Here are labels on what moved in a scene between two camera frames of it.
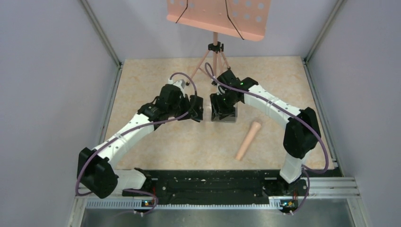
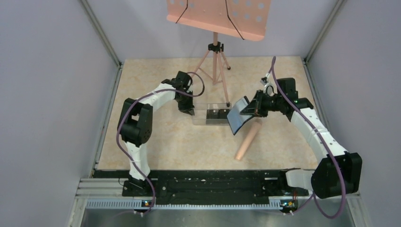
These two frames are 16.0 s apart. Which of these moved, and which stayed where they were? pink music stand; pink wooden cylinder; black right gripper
Moved: black right gripper
Stayed: pink music stand; pink wooden cylinder
